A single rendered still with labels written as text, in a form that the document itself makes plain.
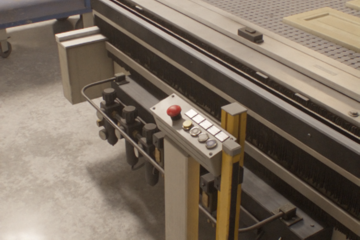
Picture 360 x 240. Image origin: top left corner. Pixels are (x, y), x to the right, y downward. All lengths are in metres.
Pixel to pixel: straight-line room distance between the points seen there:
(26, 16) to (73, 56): 1.53
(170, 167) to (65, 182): 1.28
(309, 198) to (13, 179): 1.61
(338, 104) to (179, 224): 0.59
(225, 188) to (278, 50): 0.74
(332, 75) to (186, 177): 0.62
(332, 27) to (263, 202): 0.77
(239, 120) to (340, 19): 1.05
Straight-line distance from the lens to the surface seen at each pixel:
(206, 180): 1.73
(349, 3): 2.41
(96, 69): 2.70
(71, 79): 2.66
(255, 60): 1.84
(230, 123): 1.25
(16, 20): 4.06
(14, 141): 3.06
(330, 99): 1.62
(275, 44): 1.92
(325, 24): 2.12
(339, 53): 1.91
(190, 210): 1.46
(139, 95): 2.31
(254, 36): 1.91
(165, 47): 2.13
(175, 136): 1.35
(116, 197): 2.53
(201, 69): 1.93
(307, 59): 1.82
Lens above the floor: 1.58
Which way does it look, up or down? 29 degrees down
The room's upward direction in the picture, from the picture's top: straight up
